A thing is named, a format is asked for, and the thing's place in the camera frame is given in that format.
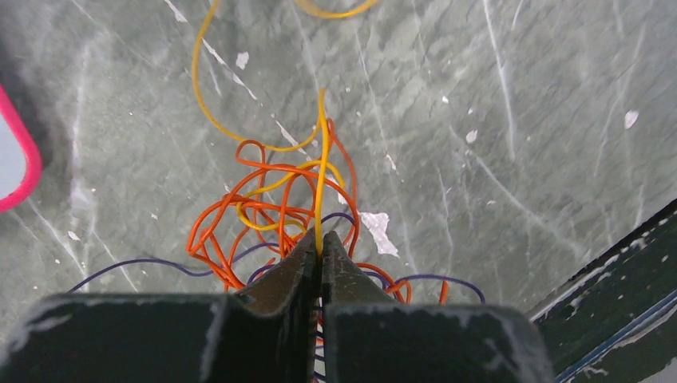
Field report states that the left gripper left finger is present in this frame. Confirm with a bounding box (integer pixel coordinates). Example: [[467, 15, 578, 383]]
[[1, 234, 319, 382]]

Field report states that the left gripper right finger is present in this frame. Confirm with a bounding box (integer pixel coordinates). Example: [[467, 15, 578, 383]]
[[322, 231, 555, 382]]

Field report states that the orange cable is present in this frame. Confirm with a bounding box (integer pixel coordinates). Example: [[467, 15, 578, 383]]
[[186, 118, 450, 306]]

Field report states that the purple cable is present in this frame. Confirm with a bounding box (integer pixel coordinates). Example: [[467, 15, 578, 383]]
[[67, 211, 486, 383]]

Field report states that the pink framed whiteboard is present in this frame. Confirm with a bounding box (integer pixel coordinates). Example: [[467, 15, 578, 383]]
[[1, 88, 42, 213]]

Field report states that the black aluminium base frame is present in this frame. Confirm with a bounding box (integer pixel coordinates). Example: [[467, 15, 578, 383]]
[[529, 202, 676, 382]]

